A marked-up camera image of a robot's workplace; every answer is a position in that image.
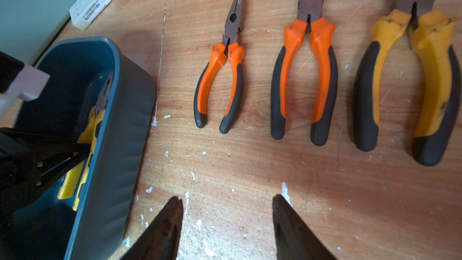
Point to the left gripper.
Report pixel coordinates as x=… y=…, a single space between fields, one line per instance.
x=30 y=161

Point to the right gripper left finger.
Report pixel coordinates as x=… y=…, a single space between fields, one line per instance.
x=160 y=241

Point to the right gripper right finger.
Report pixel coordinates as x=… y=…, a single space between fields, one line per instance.
x=294 y=239

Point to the yellow combination pliers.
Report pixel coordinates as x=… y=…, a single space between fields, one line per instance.
x=76 y=178

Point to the blue plastic storage box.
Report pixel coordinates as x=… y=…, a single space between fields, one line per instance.
x=50 y=229

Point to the small orange needle-nose pliers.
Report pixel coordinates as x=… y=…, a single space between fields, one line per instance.
x=229 y=50

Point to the yellow-orange large pliers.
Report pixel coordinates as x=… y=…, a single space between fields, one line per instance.
x=430 y=34

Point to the orange combination pliers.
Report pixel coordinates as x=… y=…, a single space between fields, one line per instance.
x=309 y=22

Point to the small white cardboard box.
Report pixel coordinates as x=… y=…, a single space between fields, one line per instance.
x=84 y=12

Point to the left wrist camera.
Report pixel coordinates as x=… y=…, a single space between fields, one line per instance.
x=19 y=81

